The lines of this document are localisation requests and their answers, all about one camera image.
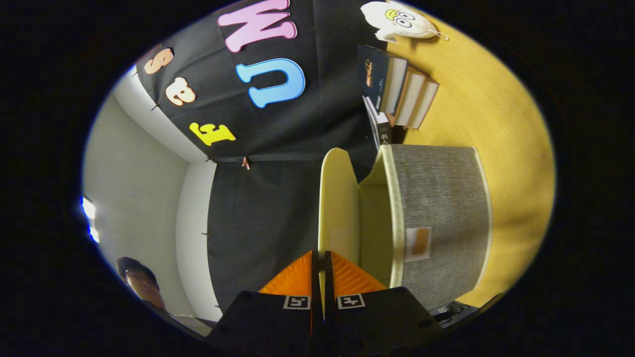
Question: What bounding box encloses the white printed sheet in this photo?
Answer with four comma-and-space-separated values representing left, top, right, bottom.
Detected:
429, 300, 479, 328

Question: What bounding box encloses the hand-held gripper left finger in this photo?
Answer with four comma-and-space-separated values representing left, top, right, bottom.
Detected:
206, 250, 319, 357

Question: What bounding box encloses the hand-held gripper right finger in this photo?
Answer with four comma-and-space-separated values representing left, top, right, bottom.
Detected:
323, 250, 445, 357

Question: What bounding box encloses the white plush toy with face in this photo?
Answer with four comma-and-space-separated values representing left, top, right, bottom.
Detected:
361, 1, 449, 43

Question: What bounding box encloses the grey fabric storage box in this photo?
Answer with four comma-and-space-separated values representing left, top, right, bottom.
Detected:
317, 144, 493, 311

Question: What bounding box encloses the dark blue book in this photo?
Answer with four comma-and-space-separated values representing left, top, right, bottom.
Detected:
357, 44, 408, 115

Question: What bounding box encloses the brown cover book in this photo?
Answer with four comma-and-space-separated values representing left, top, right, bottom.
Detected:
410, 78, 440, 130
395, 67, 428, 127

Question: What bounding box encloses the white cover book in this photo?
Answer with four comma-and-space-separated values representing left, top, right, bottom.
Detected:
362, 96, 393, 149

